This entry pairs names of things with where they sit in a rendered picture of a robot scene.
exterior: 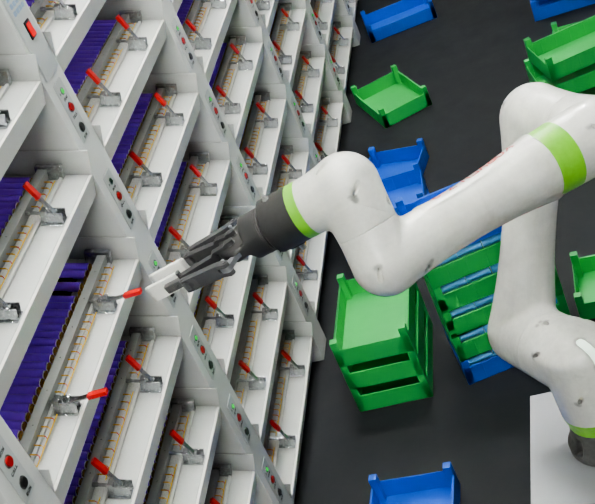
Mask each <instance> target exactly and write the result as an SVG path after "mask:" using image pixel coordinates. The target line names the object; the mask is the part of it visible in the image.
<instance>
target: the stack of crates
mask: <svg viewBox="0 0 595 504"><path fill-rule="evenodd" d="M337 281H338V284H339V292H338V301H337V311H336V320H335V330H334V339H332V340H330V343H329V345H330V348H331V350H332V352H333V354H334V357H335V359H336V361H337V363H338V365H339V368H340V369H341V371H342V374H343V376H344V378H345V380H346V383H347V385H348V387H349V389H350V391H351V393H352V395H353V398H354V400H355V402H356V404H357V406H358V409H359V411H360V412H363V411H368V410H372V409H377V408H382V407H387V406H391V405H396V404H401V403H405V402H410V401H415V400H419V399H424V398H429V397H433V323H432V321H431V318H430V316H429V313H428V311H427V308H426V306H425V303H424V300H423V298H422V295H421V293H420V290H419V288H418V285H417V283H414V284H413V285H412V286H411V287H409V288H408V289H407V290H406V291H404V292H402V293H400V294H398V295H395V296H389V297H383V296H377V295H374V294H371V293H369V292H367V291H366V290H364V289H363V288H362V287H361V286H360V285H359V284H358V282H357V281H356V279H355V278H353V279H349V280H346V278H345V276H344V274H343V273H342V274H338V275H337Z"/></svg>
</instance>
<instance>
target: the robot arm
mask: <svg viewBox="0 0 595 504"><path fill-rule="evenodd" d="M499 122H500V131H501V144H502V152H501V153H500V154H498V155H497V156H496V157H495V158H493V159H492V160H491V161H489V162H488V163H487V164H485V165H484V166H482V167H481V168H480V169H478V170H477V171H475V172H474V173H472V174H471V175H469V176H468V177H466V178H465V179H463V180H462V181H460V182H459V183H457V184H456V185H454V186H452V187H451V188H449V189H448V190H446V191H444V192H443V193H441V194H439V195H437V196H436V197H434V198H432V199H430V200H429V201H427V202H425V203H423V204H421V205H419V206H417V207H415V208H414V209H413V210H412V211H410V212H408V213H406V214H404V215H402V216H399V215H397V213H396V212H395V210H394V207H393V205H392V203H391V201H390V199H389V196H388V194H387V192H386V190H385V188H384V185H383V183H382V181H381V178H380V176H379V173H378V171H377V169H376V167H375V166H374V165H373V164H372V162H371V161H369V160H368V159H367V158H366V157H364V156H362V155H360V154H358V153H355V152H349V151H342V152H336V153H333V154H331V155H329V156H327V157H325V158H324V159H323V160H322V161H320V162H319V163H318V164H317V165H316V166H315V167H314V168H313V169H311V170H310V171H309V172H307V173H306V174H304V175H303V176H301V177H300V178H298V179H296V180H295V181H293V182H291V183H289V184H287V185H285V186H283V187H282V188H280V189H278V190H276V191H274V192H272V193H270V194H269V195H267V196H266V195H264V194H262V195H261V197H262V198H261V199H259V200H258V201H257V202H256V206H255V208H254V209H252V210H250V211H248V212H246V213H245V214H243V215H241V216H240V217H239V218H238V220H237V219H236V218H233V219H232V220H230V221H229V222H228V223H227V224H226V225H224V226H223V227H221V228H219V229H218V230H216V231H214V232H213V233H211V234H209V235H207V236H206V237H204V238H202V239H201V240H199V241H197V242H196V243H194V244H192V245H191V246H189V247H188V251H189V252H188V253H186V254H185V255H184V256H183V258H180V259H178V260H176V261H174V262H173V263H171V264H169V265H167V266H165V267H163V268H161V269H159V270H158V271H156V272H154V273H152V274H150V275H149V278H150V279H151V280H152V281H153V284H151V285H149V286H148V287H146V288H145V291H146V292H147V293H148V294H149V295H150V296H151V297H152V299H153V300H154V301H155V302H157V301H159V300H161V299H163V298H165V297H167V296H169V295H171V294H172V293H174V292H176V291H178V290H180V289H182V288H185V289H186V290H187V292H188V293H190V292H193V291H195V290H197V289H199V288H202V287H204V286H206V285H208V284H210V283H213V282H215V281H217V280H219V279H222V278H224V277H230V276H233V275H234V274H235V273H236V271H235V270H234V268H233V267H234V266H235V264H236V263H237V262H241V261H242V260H244V259H245V258H246V257H248V255H252V256H255V257H257V258H262V257H264V256H266V255H268V254H270V253H272V252H274V251H276V250H279V251H281V252H286V251H288V250H290V249H291V250H292V249H294V248H296V247H298V246H299V247H300V248H301V250H305V249H306V248H307V246H306V245H305V244H304V243H305V242H306V241H307V240H309V239H311V238H313V237H315V236H317V235H319V234H321V233H323V232H325V231H330V232H332V233H333V235H334V237H335V238H336V240H337V242H338V243H339V245H340V247H341V249H342V251H343V253H344V255H345V257H346V260H347V262H348V264H349V266H350V268H351V271H352V273H353V276H354V278H355V279H356V281H357V282H358V284H359V285H360V286H361V287H362V288H363V289H364V290H366V291H367V292H369V293H371V294H374V295H377V296H383V297H389V296H395V295H398V294H400V293H402V292H404V291H406V290H407V289H408V288H409V287H411V286H412V285H413V284H414V283H416V282H417V281H418V280H419V279H421V278H422V277H423V276H424V275H426V274H427V273H428V272H430V271H431V270H432V269H434V268H435V267H436V266H438V265H439V264H440V263H442V262H443V261H445V260H446V259H448V258H449V257H451V256H452V255H454V254H455V253H457V252H458V251H460V250H461V249H463V248H464V247H466V246H468V245H469V244H471V243H472V242H474V241H476V240H477V239H479V238H481V237H482V236H484V235H486V234H488V233H489V232H491V231H493V230H495V229H497V228H498V227H500V226H502V232H501V245H500V255H499V264H498V272H497V279H496V286H495V292H494V298H493V303H492V308H491V313H490V318H489V322H488V330H487V333H488V339H489V343H490V345H491V347H492V349H493V350H494V352H495V353H496V354H497V355H498V356H499V357H500V358H501V359H503V360H504V361H506V362H507V363H509V364H511V365H512V366H514V367H516V368H517V369H519V370H521V371H522V372H524V373H526V374H527V375H529V376H531V377H532V378H534V379H536V380H537V381H539V382H541V383H542V384H544V385H546V386H547V387H549V388H550V390H551V392H552V395H553V397H554V399H555V402H556V404H557V406H558V409H559V411H560V413H561V416H562V418H563V419H564V421H565V422H566V423H567V424H568V425H569V429H570V431H569V434H568V445H569V448H570V450H571V452H572V454H573V456H574V457H575V458H576V459H577V460H578V461H580V462H581V463H583V464H585V465H588V466H592V467H595V322H594V321H591V320H588V319H582V318H580V317H575V316H570V315H567V314H564V313H562V312H560V311H559V310H558V309H557V307H556V296H555V240H556V222H557V210H558V200H559V199H560V198H561V197H562V196H563V194H565V193H567V192H569V191H571V190H573V189H575V188H577V187H579V186H581V185H582V184H584V183H586V182H588V181H590V180H592V179H593V178H595V95H589V94H578V93H574V92H570V91H566V90H563V89H560V88H557V87H554V86H552V85H549V84H546V83H541V82H533V83H526V84H523V85H521V86H519V87H517V88H516V89H514V90H513V91H512V92H511V93H510V94H509V95H508V96H507V97H506V99H505V100H504V102H503V104H502V106H501V110H500V115H499ZM196 248H197V249H196ZM190 266H191V267H190Z"/></svg>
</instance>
